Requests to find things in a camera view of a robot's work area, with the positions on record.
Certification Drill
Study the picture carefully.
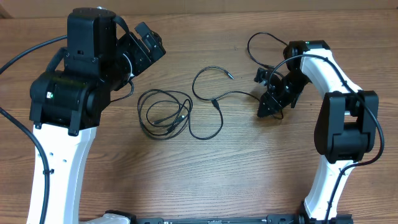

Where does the long black usb cable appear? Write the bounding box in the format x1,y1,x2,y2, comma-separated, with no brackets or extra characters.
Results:
192,65,262,105

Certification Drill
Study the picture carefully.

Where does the black cable bundle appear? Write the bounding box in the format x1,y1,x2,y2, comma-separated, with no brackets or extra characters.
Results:
137,89,193,140

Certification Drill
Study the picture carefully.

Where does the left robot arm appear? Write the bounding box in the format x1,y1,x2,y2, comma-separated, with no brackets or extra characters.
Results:
27,7,165,223

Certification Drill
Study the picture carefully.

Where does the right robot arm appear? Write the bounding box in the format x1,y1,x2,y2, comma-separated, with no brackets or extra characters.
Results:
254,40,381,223

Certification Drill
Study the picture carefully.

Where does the right camera cable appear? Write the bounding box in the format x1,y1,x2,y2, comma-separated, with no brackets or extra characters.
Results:
247,32,386,224

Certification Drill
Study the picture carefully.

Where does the camera cable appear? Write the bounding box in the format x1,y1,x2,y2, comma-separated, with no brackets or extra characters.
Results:
0,34,68,224
247,32,386,224

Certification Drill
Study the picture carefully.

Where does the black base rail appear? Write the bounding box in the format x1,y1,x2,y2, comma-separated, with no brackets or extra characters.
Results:
80,208,354,224

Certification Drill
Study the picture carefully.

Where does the left camera cable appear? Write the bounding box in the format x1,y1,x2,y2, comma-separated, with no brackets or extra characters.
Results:
0,34,68,224

